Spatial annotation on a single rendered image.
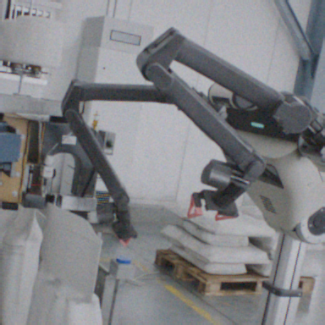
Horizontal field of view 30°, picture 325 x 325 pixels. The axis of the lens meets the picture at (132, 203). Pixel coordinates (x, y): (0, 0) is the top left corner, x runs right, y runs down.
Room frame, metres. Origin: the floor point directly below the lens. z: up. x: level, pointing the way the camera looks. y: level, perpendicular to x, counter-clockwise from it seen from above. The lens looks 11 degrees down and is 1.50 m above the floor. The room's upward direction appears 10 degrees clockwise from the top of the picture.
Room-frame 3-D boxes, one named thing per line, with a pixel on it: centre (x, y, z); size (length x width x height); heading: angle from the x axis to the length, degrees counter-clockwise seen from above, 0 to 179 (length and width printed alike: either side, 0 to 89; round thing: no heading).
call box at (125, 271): (2.29, 0.00, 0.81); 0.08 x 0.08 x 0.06; 27
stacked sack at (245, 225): (4.93, -0.86, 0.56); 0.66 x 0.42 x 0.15; 117
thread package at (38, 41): (2.06, 0.40, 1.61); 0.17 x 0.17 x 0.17
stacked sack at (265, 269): (5.22, -1.39, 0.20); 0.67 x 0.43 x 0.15; 117
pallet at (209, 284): (5.26, -1.01, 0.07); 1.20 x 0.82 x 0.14; 119
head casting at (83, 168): (2.40, 0.33, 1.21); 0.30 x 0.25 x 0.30; 27
